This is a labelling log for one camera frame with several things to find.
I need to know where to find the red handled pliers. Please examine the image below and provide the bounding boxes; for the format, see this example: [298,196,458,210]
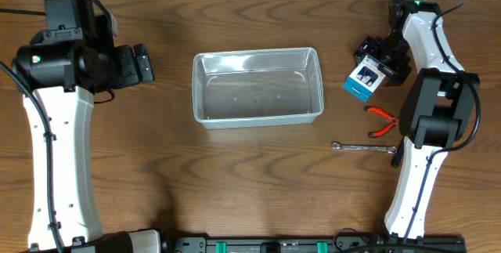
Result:
[364,106,398,138]

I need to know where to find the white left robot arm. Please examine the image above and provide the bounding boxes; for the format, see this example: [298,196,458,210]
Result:
[11,31,162,252]

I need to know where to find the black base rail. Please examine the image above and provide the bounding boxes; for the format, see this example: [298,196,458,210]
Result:
[171,233,467,253]

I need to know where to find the silver combination wrench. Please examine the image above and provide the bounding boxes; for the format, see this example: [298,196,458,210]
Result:
[331,142,398,154]

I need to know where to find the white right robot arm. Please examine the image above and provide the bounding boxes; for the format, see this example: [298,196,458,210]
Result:
[344,0,481,242]

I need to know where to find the teal white screw box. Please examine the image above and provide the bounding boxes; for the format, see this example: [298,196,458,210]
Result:
[343,54,386,102]

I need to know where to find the clear plastic container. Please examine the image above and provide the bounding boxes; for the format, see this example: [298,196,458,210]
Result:
[192,47,324,129]

